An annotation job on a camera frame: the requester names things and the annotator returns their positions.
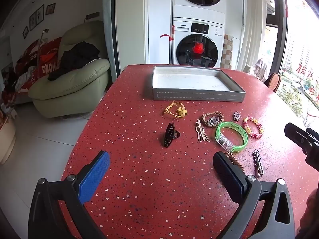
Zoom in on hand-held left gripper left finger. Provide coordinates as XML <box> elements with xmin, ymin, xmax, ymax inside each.
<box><xmin>27</xmin><ymin>151</ymin><xmax>111</xmax><ymax>239</ymax></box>

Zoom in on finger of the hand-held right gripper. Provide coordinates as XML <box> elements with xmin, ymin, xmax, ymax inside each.
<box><xmin>285</xmin><ymin>122</ymin><xmax>314</xmax><ymax>152</ymax></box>
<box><xmin>306</xmin><ymin>127</ymin><xmax>319</xmax><ymax>143</ymax></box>

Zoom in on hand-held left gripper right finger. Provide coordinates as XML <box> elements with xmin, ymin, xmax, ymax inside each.
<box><xmin>213</xmin><ymin>151</ymin><xmax>303</xmax><ymax>239</ymax></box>

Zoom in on pink yellow beaded bracelet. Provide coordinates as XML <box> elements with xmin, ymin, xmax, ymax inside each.
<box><xmin>243</xmin><ymin>116</ymin><xmax>264</xmax><ymax>139</ymax></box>

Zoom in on green translucent bangle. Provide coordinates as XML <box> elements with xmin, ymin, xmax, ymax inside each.
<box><xmin>215</xmin><ymin>121</ymin><xmax>249</xmax><ymax>153</ymax></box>

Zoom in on beige hair clip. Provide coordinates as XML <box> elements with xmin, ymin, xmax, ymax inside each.
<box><xmin>195</xmin><ymin>119</ymin><xmax>210</xmax><ymax>143</ymax></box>

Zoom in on brown braided bracelet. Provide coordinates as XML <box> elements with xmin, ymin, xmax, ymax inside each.
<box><xmin>201</xmin><ymin>112</ymin><xmax>224</xmax><ymax>128</ymax></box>

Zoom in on black hair claw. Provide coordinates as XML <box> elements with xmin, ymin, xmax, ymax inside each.
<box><xmin>163</xmin><ymin>122</ymin><xmax>182</xmax><ymax>148</ymax></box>

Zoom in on yellow flower hair tie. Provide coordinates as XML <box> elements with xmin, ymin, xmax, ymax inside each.
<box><xmin>163</xmin><ymin>100</ymin><xmax>187</xmax><ymax>118</ymax></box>

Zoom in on grey jewelry tray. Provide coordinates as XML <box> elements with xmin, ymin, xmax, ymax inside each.
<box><xmin>152</xmin><ymin>65</ymin><xmax>247</xmax><ymax>102</ymax></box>

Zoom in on person's right forearm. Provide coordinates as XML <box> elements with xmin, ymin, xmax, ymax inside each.
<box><xmin>299</xmin><ymin>187</ymin><xmax>319</xmax><ymax>239</ymax></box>

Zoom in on wicker chair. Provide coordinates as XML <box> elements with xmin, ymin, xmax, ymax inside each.
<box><xmin>264</xmin><ymin>73</ymin><xmax>282</xmax><ymax>92</ymax></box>

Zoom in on red window lettering sticker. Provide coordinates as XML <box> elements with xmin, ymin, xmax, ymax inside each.
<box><xmin>295</xmin><ymin>63</ymin><xmax>319</xmax><ymax>97</ymax></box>

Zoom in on beige plush cloth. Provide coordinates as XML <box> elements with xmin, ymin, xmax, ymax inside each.
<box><xmin>245</xmin><ymin>58</ymin><xmax>271</xmax><ymax>81</ymax></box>

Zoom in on light green sofa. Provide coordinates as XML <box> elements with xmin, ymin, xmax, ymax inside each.
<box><xmin>27</xmin><ymin>21</ymin><xmax>111</xmax><ymax>119</ymax></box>

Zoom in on checkered cloth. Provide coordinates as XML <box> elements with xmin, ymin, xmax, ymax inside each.
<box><xmin>221</xmin><ymin>33</ymin><xmax>233</xmax><ymax>69</ymax></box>

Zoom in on white curtain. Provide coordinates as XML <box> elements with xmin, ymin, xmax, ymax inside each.
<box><xmin>237</xmin><ymin>0</ymin><xmax>267</xmax><ymax>72</ymax></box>

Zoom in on black clothes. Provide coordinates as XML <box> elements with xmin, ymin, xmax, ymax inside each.
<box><xmin>47</xmin><ymin>42</ymin><xmax>100</xmax><ymax>81</ymax></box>

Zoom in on red printed blanket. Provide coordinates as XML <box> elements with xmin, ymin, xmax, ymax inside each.
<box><xmin>15</xmin><ymin>37</ymin><xmax>63</xmax><ymax>90</ymax></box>

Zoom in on white washing machine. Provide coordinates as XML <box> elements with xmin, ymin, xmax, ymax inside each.
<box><xmin>172</xmin><ymin>17</ymin><xmax>226</xmax><ymax>68</ymax></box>

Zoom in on brown spiral hair tie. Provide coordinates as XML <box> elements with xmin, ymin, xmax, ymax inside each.
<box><xmin>224</xmin><ymin>151</ymin><xmax>246</xmax><ymax>172</ymax></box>

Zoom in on mop with red handle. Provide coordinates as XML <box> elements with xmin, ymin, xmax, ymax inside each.
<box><xmin>160</xmin><ymin>25</ymin><xmax>175</xmax><ymax>65</ymax></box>

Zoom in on large picture frame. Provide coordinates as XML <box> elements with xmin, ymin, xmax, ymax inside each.
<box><xmin>29</xmin><ymin>4</ymin><xmax>45</xmax><ymax>31</ymax></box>

